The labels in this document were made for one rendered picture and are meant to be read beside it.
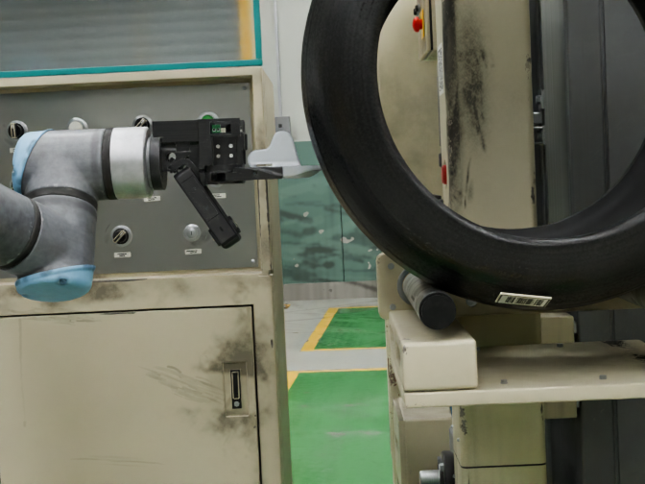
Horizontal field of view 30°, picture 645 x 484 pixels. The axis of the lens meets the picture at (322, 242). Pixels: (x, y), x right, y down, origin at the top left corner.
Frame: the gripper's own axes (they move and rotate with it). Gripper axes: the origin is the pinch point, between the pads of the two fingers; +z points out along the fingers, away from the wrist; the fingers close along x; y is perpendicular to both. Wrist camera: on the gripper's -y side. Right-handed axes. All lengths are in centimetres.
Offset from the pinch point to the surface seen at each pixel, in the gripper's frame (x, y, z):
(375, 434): 339, -109, 15
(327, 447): 320, -110, -4
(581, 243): -12.3, -9.1, 31.1
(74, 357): 62, -32, -45
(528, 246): -12.3, -9.2, 25.0
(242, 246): 68, -13, -15
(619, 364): 3.6, -26.1, 38.9
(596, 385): -10.4, -26.1, 32.9
